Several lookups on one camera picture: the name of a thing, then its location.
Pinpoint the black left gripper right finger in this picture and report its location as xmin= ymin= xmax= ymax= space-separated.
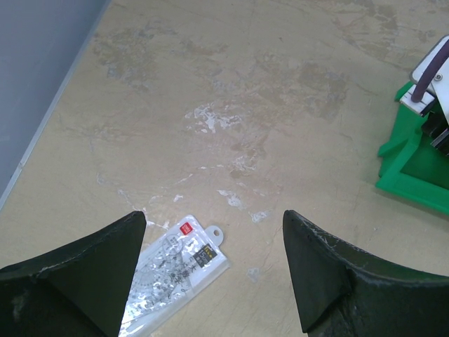
xmin=283 ymin=210 xmax=448 ymax=336

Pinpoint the green plastic bin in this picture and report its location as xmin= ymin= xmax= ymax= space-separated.
xmin=375 ymin=103 xmax=448 ymax=214

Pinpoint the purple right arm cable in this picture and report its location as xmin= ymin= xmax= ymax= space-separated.
xmin=410 ymin=44 xmax=449 ymax=103

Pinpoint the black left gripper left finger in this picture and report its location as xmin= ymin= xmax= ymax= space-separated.
xmin=1 ymin=211 xmax=146 ymax=336

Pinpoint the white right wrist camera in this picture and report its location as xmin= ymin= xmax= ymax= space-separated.
xmin=399 ymin=35 xmax=448 ymax=121

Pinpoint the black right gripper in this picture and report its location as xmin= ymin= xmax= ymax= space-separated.
xmin=421 ymin=105 xmax=448 ymax=157

